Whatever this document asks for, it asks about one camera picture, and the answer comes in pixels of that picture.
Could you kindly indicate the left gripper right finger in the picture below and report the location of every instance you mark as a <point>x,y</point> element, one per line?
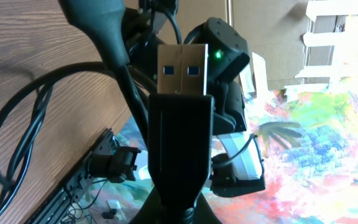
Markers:
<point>203,212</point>

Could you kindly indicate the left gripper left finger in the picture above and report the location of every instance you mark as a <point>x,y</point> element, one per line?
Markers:
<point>152,211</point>

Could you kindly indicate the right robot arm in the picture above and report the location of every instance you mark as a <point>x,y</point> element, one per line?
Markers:
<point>197,123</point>

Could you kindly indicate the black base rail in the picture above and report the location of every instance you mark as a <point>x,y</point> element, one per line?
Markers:
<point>106,159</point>

